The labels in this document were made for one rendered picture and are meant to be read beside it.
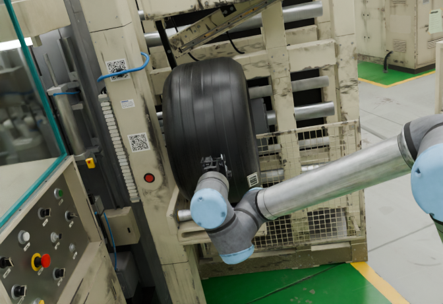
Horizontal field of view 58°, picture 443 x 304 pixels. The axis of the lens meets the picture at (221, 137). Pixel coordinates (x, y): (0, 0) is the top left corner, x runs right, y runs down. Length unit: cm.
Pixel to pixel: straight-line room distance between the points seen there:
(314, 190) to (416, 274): 170
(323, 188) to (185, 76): 69
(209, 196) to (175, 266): 94
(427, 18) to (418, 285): 412
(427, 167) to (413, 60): 533
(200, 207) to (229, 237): 11
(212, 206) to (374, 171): 38
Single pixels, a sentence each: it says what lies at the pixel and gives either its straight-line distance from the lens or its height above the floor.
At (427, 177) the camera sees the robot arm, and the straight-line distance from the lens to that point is 72.
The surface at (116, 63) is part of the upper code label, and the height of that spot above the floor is 153.
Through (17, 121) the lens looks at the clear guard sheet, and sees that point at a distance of 133.
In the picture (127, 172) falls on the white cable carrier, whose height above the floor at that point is 109.
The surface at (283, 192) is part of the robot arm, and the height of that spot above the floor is 122.
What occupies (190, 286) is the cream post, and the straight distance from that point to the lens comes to 196.
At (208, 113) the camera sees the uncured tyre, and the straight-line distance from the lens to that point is 134.
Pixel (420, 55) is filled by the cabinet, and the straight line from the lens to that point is 606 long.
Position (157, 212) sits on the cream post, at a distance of 173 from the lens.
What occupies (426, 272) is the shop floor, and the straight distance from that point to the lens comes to 266.
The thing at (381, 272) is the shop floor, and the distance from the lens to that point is 263.
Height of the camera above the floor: 177
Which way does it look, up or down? 22 degrees down
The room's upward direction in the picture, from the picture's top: 11 degrees counter-clockwise
